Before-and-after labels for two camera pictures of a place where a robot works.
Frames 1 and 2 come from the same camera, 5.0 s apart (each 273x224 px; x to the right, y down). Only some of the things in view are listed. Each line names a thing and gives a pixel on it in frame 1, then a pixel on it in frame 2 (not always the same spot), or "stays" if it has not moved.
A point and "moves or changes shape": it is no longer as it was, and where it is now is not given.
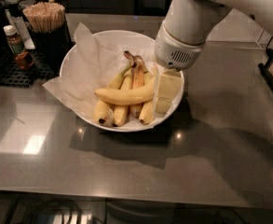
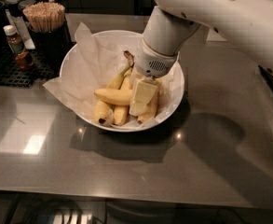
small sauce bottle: [23, 59] stays
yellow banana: [120, 112] stays
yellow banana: [128, 95] moves or changes shape
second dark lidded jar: [23, 4] stays
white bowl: [109, 78] stays
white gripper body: [174, 52] → [150, 62]
